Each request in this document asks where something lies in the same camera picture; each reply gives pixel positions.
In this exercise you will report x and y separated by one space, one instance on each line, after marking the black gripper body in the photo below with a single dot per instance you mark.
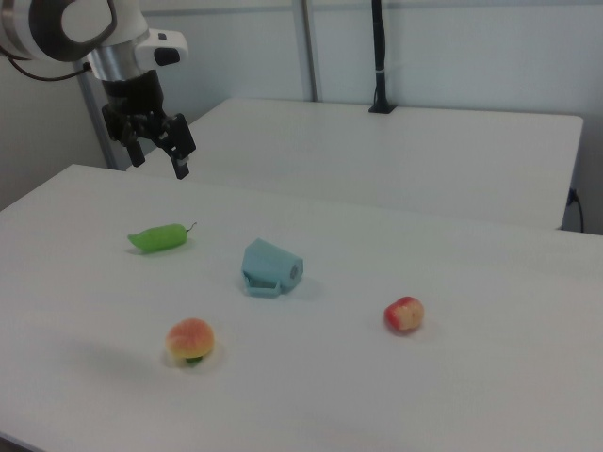
134 101

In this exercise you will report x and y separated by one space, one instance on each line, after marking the green toy pepper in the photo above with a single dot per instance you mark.
160 237

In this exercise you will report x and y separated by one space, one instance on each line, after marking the red toy strawberry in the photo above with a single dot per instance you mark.
402 315

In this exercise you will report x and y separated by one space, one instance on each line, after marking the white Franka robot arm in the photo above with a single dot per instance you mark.
47 28

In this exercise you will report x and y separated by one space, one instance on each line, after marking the white side table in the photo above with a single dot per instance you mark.
377 155

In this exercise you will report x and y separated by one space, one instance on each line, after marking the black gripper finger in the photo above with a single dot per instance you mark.
135 153
181 141

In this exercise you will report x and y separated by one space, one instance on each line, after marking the toy peach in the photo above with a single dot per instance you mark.
188 339

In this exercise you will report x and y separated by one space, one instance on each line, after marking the grey metal frame post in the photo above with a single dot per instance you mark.
96 124
311 47

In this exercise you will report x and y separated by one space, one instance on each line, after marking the black pole with white band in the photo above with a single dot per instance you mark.
379 47

